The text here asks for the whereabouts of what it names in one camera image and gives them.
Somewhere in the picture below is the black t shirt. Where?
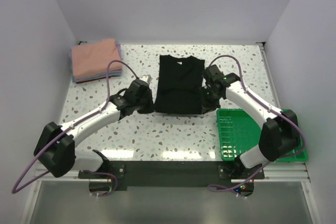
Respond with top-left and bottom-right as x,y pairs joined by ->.
154,55 -> 205,115

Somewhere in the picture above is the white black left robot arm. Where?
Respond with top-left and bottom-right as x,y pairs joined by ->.
34,75 -> 154,178

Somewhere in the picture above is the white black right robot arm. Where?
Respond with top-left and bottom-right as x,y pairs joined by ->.
203,65 -> 301,178

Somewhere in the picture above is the stack of folded shirts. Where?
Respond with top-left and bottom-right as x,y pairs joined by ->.
69,42 -> 122,83

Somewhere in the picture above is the green plastic tray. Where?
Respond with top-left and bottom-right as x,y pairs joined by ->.
217,109 -> 308,168

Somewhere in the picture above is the pink folded t shirt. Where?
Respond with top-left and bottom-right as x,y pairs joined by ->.
71,38 -> 121,79

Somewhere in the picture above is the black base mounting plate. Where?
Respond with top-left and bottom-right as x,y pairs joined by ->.
78,161 -> 260,194

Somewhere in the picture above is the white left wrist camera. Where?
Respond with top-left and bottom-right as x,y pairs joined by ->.
141,74 -> 152,84

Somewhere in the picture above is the aluminium frame rail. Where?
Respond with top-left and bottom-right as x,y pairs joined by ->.
257,42 -> 310,183

